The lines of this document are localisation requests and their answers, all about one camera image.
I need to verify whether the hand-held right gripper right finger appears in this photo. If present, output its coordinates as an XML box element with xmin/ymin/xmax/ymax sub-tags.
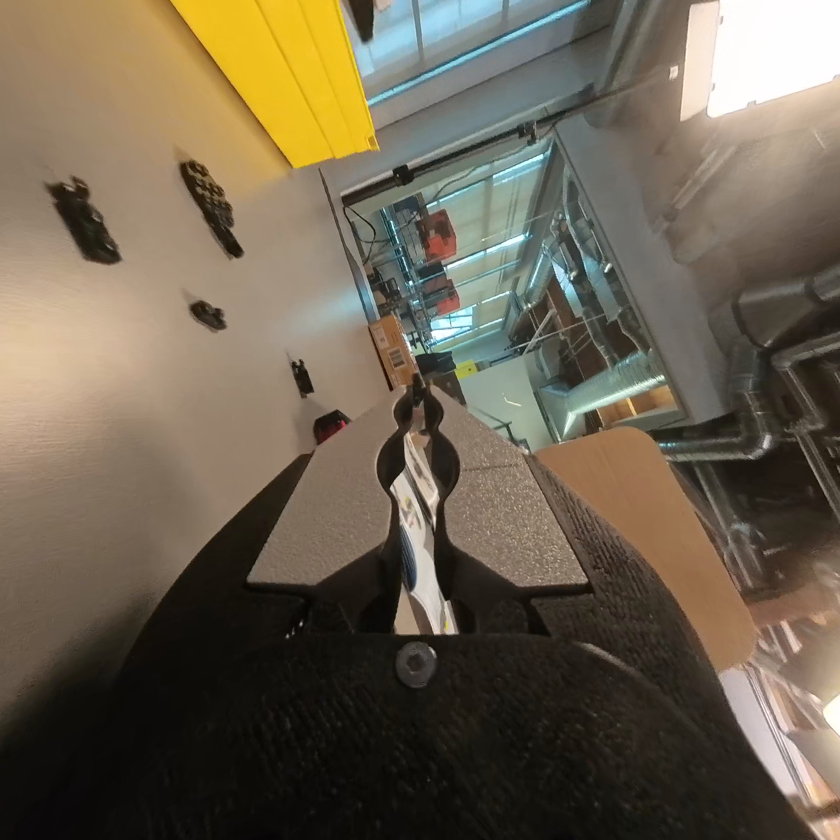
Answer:
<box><xmin>423</xmin><ymin>386</ymin><xmax>590</xmax><ymax>634</ymax></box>

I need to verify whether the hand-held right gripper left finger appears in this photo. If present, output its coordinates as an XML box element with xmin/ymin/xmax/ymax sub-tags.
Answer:
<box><xmin>245</xmin><ymin>387</ymin><xmax>416</xmax><ymax>634</ymax></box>

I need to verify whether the open instruction booklet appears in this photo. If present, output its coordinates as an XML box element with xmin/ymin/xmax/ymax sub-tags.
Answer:
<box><xmin>387</xmin><ymin>430</ymin><xmax>460</xmax><ymax>635</ymax></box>

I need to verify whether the wooden book stand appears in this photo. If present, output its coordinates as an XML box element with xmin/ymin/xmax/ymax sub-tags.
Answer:
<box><xmin>535</xmin><ymin>427</ymin><xmax>756</xmax><ymax>672</ymax></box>

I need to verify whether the open cardboard box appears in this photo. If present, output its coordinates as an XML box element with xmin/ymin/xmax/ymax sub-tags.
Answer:
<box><xmin>367</xmin><ymin>313</ymin><xmax>416</xmax><ymax>389</ymax></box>

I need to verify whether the red tool case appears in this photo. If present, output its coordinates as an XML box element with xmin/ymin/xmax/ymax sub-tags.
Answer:
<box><xmin>423</xmin><ymin>276</ymin><xmax>462</xmax><ymax>324</ymax></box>
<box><xmin>415</xmin><ymin>209</ymin><xmax>462</xmax><ymax>261</ymax></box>

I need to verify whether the round black toy brick plate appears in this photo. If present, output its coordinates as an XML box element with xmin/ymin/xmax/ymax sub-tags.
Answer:
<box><xmin>178</xmin><ymin>159</ymin><xmax>245</xmax><ymax>259</ymax></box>

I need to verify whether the black light stand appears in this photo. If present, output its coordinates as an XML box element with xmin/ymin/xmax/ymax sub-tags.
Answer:
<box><xmin>341</xmin><ymin>69</ymin><xmax>680</xmax><ymax>198</ymax></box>

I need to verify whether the yellow plastic bin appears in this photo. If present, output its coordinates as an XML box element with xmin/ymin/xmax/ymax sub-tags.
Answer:
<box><xmin>169</xmin><ymin>0</ymin><xmax>382</xmax><ymax>169</ymax></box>

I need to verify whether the large window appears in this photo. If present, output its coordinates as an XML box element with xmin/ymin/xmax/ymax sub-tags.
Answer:
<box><xmin>360</xmin><ymin>0</ymin><xmax>595</xmax><ymax>126</ymax></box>

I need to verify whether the studio light panel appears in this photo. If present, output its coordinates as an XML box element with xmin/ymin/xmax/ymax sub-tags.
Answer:
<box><xmin>679</xmin><ymin>0</ymin><xmax>840</xmax><ymax>122</ymax></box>

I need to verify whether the metal air duct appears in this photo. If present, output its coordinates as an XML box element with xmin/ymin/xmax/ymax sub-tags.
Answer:
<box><xmin>656</xmin><ymin>266</ymin><xmax>840</xmax><ymax>463</ymax></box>

